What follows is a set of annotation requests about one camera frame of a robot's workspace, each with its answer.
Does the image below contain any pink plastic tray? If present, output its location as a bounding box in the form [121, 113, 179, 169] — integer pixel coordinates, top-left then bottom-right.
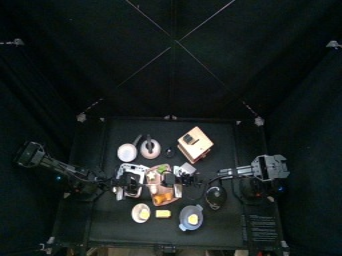
[145, 163, 184, 207]

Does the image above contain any yellow toy bell pepper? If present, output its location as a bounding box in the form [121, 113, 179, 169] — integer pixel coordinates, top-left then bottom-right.
[152, 192, 175, 205]

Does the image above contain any black round toy lid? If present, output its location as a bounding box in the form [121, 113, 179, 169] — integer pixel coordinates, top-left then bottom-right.
[204, 185, 228, 211]

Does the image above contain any white round plate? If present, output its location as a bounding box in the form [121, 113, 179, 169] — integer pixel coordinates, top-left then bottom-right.
[129, 202, 152, 224]

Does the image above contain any grey-blue toy pan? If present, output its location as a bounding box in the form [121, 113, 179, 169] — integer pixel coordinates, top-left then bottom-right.
[178, 203, 206, 233]

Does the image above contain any wooden toy toaster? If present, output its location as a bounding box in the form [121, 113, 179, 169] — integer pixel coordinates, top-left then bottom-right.
[176, 125, 215, 165]

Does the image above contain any white text label sticker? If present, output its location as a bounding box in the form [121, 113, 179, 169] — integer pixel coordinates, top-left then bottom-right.
[248, 213, 276, 242]

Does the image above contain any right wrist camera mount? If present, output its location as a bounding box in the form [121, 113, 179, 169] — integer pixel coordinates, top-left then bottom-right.
[179, 162, 198, 175]

